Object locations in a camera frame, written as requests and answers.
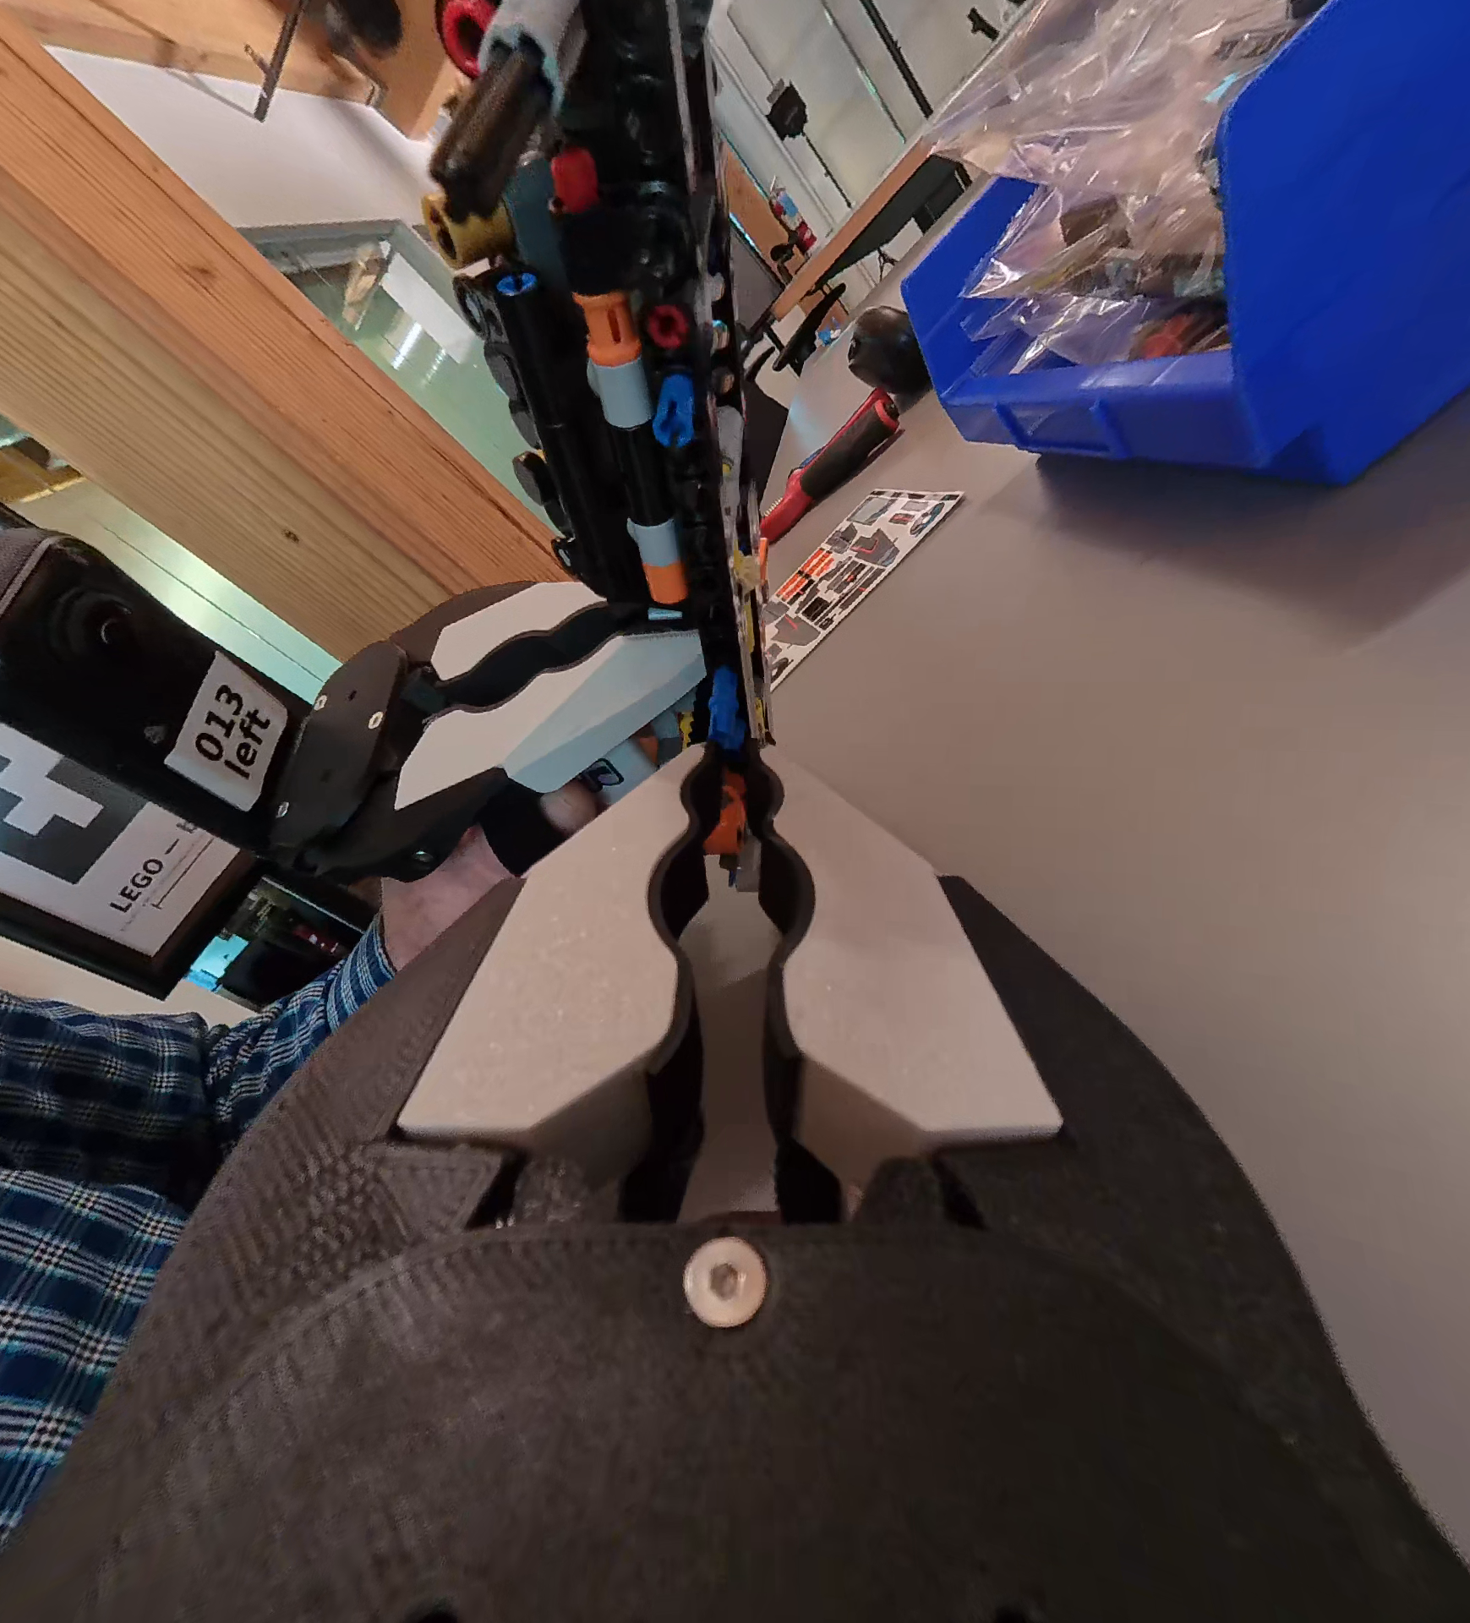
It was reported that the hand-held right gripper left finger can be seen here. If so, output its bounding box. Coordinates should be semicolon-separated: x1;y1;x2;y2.
392;744;708;1224

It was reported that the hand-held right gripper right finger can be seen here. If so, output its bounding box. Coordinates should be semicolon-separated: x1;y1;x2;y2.
763;748;1066;1224

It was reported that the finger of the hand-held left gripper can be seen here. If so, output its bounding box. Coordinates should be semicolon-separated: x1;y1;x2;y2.
392;630;714;816
399;579;687;721

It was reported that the black lego technic model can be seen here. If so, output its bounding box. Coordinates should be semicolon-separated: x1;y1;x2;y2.
422;0;788;896

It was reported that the lego sticker sheet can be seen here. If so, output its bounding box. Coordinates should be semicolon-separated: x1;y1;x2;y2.
754;487;964;692

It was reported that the pile of clear lego bags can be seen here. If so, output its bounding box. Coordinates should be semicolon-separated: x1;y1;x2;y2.
926;0;1331;375

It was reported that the person's left hand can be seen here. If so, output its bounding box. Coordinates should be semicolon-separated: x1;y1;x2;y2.
378;781;605;974

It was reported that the black rounded object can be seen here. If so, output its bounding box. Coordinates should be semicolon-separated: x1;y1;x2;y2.
853;306;932;398

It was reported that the blue storage bin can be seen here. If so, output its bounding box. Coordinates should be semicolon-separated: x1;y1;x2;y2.
898;0;1470;489

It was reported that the red black handled tool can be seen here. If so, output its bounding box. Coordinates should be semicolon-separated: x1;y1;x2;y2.
759;387;903;546

